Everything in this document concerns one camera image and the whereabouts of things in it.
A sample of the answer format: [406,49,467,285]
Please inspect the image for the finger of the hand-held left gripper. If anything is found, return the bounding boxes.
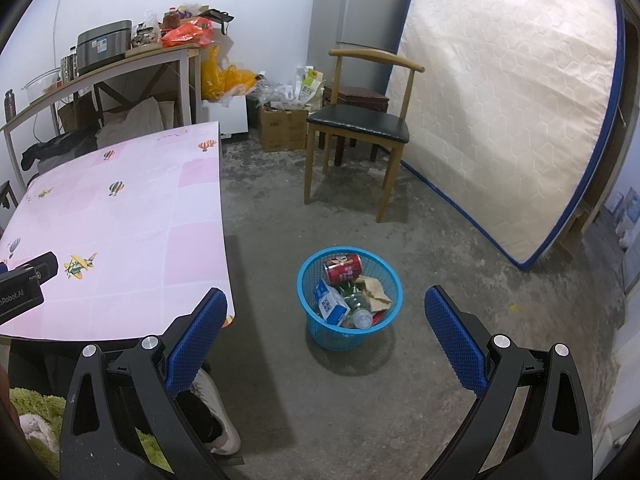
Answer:
[9,252,58,286]

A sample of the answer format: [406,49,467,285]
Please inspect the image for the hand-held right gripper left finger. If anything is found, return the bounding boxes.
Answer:
[59,287,228,480]

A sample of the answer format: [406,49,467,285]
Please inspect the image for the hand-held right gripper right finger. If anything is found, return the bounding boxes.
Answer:
[420,285,593,480]

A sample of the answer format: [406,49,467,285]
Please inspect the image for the brown paper bag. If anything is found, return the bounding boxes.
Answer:
[356,275,393,311]

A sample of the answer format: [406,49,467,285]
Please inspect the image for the clear plastic bottle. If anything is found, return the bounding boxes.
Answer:
[345,292,375,330]

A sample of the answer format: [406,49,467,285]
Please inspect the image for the blue plastic basket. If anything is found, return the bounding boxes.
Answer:
[297,246,404,352]

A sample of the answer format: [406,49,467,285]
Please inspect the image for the blue white milk carton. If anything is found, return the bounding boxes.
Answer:
[312,280,352,325]

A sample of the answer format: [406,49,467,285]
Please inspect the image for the red drink can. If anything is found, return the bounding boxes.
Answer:
[324,253,362,285]

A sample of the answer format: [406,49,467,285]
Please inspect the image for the person's leg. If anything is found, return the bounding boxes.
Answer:
[177,390,223,443]

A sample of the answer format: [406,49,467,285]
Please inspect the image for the person's white shoe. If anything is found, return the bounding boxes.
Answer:
[190,367,242,456]

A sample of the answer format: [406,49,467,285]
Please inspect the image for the green fuzzy cloth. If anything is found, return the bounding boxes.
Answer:
[10,387,161,476]

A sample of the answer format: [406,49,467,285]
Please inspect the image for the black clothing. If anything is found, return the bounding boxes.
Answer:
[21,127,98,171]

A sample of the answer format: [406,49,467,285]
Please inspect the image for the small cardboard box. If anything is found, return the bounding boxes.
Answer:
[57,102,96,133]

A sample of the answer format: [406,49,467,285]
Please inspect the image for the white cloth sack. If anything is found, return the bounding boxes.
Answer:
[96,96,176,148]

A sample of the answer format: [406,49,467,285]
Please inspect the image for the clear glass bowl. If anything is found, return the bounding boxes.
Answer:
[22,67,63,106]

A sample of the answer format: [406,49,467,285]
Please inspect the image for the long white side table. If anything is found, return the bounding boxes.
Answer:
[0,42,203,201]

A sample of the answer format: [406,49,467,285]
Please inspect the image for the grey rice cooker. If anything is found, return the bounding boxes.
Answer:
[75,20,133,75]

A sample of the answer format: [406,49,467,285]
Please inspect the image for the white cabinet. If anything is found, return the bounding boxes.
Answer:
[202,94,249,138]

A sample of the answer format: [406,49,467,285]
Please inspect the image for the white quilted mattress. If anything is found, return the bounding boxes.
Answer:
[397,0,626,268]

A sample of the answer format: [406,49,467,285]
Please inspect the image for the clear bag of food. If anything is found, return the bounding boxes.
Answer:
[131,10,162,48]

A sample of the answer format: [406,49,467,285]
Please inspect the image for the yellow plastic bag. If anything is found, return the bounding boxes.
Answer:
[201,45,258,101]

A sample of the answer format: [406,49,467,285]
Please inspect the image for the pile of white plastic bags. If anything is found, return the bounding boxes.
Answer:
[257,66,308,111]

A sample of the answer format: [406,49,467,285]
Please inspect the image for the dark wooden stool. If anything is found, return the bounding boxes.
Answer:
[322,86,391,167]

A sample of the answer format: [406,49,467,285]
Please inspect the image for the orange plastic bag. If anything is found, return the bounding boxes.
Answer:
[161,17,215,50]

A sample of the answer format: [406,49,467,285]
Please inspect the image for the green white package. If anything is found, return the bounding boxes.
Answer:
[299,67,326,106]

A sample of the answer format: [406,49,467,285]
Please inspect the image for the black bag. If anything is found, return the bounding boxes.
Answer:
[200,8,236,36]

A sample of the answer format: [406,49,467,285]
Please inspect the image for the grey refrigerator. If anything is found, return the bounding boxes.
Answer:
[306,0,418,96]

